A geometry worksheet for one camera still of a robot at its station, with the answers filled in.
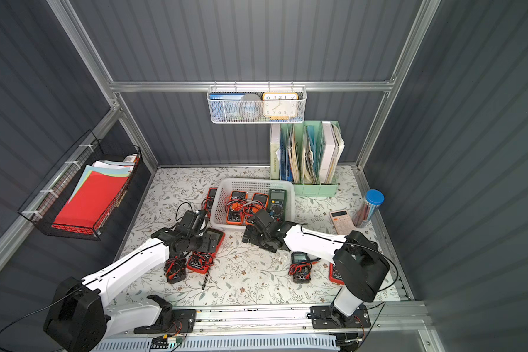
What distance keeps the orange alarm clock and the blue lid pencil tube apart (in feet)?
1.46

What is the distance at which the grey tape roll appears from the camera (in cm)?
88

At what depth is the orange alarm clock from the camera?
89 cm

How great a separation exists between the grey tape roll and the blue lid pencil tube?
555 millimetres
